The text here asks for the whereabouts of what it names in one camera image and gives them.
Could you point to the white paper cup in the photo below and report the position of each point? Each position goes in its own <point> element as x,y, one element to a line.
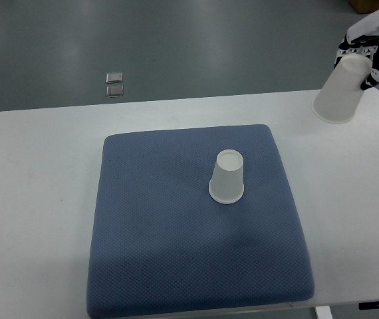
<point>226,184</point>
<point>338,99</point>

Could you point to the white table leg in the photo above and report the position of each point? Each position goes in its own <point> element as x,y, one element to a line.
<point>323,312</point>

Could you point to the upper metal floor plate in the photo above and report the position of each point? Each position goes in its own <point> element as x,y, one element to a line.
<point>114,77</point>

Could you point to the metal floor plate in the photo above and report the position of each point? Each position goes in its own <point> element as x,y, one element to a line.
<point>114,91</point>
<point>114,77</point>

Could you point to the blue fabric cushion mat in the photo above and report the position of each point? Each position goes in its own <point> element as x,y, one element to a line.
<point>161,244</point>

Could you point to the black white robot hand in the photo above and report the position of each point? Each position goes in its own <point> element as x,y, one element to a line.
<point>363,38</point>

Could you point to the white paper cup on cushion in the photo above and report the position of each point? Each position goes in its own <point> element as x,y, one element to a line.
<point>226,184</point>

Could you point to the brown cardboard box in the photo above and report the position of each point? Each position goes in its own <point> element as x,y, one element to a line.
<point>364,6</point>

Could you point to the lower metal floor plate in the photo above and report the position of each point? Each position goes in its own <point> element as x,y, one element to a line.
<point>114,91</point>

